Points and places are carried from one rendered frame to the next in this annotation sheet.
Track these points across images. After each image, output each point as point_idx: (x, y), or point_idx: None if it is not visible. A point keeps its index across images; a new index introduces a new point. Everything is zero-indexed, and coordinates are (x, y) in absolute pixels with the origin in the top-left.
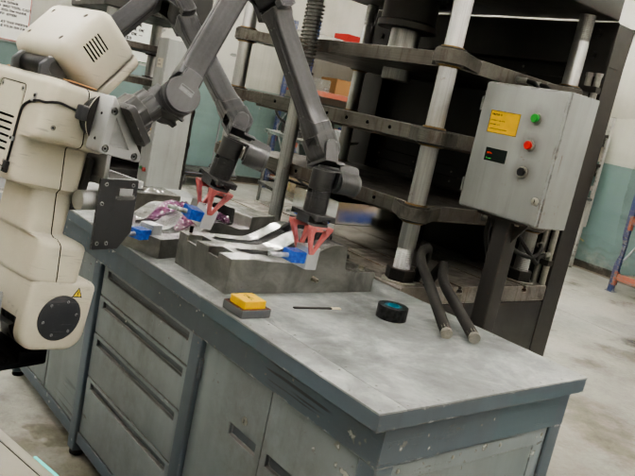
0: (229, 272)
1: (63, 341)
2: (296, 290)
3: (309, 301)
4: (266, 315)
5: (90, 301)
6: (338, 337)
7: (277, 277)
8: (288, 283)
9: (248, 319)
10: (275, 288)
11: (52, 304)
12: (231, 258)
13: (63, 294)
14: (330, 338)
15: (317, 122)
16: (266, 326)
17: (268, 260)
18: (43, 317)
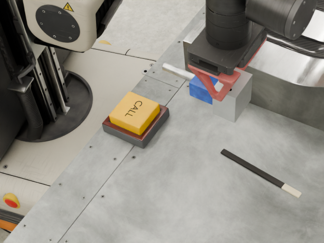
0: (184, 55)
1: (71, 45)
2: (305, 121)
3: (283, 153)
4: (136, 144)
5: (86, 18)
6: (149, 242)
7: (265, 90)
8: (289, 107)
9: (110, 136)
10: (265, 103)
11: (43, 10)
12: (185, 38)
13: (52, 4)
14: (132, 234)
15: None
16: (104, 160)
17: (251, 61)
18: (40, 19)
